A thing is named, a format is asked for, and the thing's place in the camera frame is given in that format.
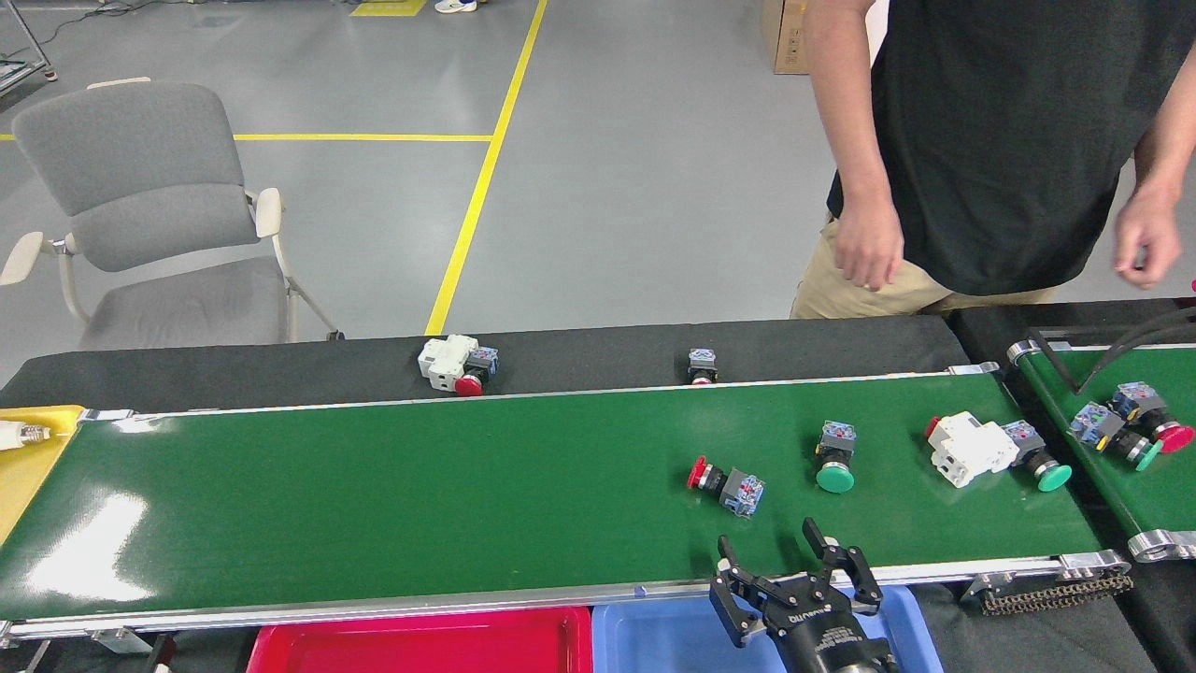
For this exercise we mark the red push button switch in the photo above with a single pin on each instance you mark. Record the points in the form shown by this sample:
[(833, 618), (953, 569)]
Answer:
[(743, 493), (1174, 436), (702, 360), (483, 359)]

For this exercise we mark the person's right hand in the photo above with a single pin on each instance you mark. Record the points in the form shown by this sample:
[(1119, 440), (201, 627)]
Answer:
[(869, 248)]

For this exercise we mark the black guide frame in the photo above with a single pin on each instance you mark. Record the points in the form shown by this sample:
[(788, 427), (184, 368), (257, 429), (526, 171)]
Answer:
[(1056, 363)]

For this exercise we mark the yellow plastic tray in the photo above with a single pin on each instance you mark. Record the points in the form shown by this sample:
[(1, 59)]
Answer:
[(23, 477)]

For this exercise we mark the person's left forearm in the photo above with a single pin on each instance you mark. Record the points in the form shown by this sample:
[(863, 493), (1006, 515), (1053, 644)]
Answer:
[(1159, 140)]

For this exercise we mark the metal wheeled cart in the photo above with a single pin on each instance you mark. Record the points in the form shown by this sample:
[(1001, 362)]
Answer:
[(19, 79)]

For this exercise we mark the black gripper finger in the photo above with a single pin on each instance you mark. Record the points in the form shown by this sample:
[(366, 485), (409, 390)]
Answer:
[(163, 654), (35, 657)]

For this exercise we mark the person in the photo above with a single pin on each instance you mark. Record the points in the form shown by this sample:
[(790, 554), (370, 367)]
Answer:
[(1000, 140)]

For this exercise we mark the short green conveyor belt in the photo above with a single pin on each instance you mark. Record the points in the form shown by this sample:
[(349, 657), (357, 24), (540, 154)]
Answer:
[(1121, 495)]

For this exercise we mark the person's right forearm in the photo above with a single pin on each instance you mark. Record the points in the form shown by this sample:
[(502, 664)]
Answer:
[(864, 159)]

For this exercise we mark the long green conveyor belt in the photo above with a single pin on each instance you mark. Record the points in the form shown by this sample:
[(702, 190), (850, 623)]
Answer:
[(467, 495)]

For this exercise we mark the white light bulb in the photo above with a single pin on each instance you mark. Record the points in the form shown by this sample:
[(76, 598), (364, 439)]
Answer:
[(14, 436)]

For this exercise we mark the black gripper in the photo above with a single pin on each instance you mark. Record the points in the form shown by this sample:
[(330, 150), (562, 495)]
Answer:
[(827, 636)]

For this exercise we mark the grey office chair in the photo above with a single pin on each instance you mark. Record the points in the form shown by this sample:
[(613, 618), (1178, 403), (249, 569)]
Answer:
[(140, 159)]

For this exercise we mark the red plastic bin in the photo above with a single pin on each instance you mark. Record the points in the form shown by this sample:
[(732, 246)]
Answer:
[(420, 645)]

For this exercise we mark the person's left hand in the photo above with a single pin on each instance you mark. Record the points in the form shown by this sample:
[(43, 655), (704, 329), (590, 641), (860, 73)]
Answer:
[(1147, 234)]

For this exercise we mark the plain white circuit breaker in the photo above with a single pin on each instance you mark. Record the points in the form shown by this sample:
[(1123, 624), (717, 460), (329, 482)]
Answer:
[(446, 360)]

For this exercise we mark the brown cardboard box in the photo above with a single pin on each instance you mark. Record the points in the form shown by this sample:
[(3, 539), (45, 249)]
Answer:
[(790, 37)]

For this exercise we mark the green push button switch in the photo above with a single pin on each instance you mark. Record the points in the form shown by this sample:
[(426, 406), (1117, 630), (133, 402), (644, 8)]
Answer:
[(1054, 477), (834, 479), (1093, 425)]

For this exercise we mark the blue plastic bin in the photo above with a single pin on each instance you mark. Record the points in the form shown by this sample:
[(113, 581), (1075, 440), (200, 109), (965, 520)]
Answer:
[(654, 640)]

